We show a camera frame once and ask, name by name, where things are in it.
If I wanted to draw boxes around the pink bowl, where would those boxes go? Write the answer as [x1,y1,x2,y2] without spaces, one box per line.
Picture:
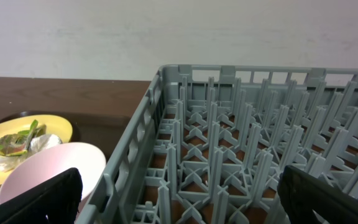
[0,142,106,210]

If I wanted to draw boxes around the grey plastic dishwasher rack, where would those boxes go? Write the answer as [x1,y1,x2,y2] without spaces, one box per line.
[77,65,358,223]

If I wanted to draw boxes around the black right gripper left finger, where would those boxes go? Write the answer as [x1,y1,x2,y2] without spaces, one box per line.
[0,168,83,224]

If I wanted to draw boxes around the yellow plate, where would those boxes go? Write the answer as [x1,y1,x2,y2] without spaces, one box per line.
[0,114,73,187]

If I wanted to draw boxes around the dark brown serving tray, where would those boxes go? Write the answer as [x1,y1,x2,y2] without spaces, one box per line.
[0,111,130,161]

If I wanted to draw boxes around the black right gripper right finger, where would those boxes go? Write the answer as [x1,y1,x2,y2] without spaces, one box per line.
[277,166,358,224]

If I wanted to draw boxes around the green orange snack wrapper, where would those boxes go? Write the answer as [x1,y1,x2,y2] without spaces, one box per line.
[0,119,47,157]

